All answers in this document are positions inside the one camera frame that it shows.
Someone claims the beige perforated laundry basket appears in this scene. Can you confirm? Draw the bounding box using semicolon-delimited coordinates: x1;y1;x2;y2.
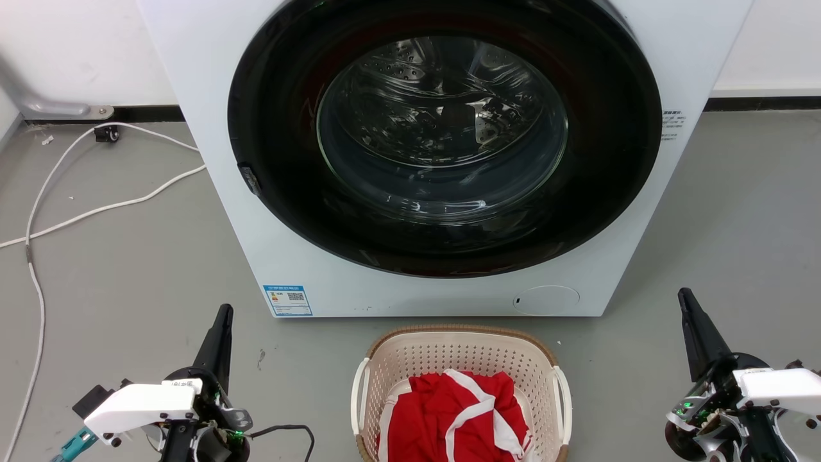
350;325;573;462

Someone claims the teal cable connector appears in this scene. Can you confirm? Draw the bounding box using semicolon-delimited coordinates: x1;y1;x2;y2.
50;427;99;462

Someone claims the small printed text sticker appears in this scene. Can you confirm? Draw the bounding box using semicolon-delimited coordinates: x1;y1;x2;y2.
661;109;688;142

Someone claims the white front-load washing machine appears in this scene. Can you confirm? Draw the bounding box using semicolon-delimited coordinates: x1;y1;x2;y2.
137;0;754;318

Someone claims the red and white garment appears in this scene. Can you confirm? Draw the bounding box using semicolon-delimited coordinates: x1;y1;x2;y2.
377;369;534;462

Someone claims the long white power cable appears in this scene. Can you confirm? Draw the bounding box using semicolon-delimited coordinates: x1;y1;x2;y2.
0;121;200;462

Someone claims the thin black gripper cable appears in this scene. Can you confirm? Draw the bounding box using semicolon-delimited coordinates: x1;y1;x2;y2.
247;423;316;462

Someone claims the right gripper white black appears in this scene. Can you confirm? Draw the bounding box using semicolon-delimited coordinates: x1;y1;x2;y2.
666;287;821;425

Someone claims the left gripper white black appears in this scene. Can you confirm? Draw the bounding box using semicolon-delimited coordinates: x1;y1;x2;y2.
83;304;253;448

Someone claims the white hose cable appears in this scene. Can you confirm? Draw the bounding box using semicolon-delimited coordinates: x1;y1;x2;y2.
0;164;207;250

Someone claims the black round washer door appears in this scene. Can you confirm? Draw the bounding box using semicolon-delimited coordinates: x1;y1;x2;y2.
227;0;663;278

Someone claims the blue energy label sticker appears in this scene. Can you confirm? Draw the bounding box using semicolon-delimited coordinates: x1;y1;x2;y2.
263;285;314;317

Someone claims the grey metal floor bracket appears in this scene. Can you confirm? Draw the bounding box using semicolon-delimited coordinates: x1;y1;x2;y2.
0;55;115;121

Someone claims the round white filter cover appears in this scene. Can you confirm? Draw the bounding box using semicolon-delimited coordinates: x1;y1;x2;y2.
513;286;580;316

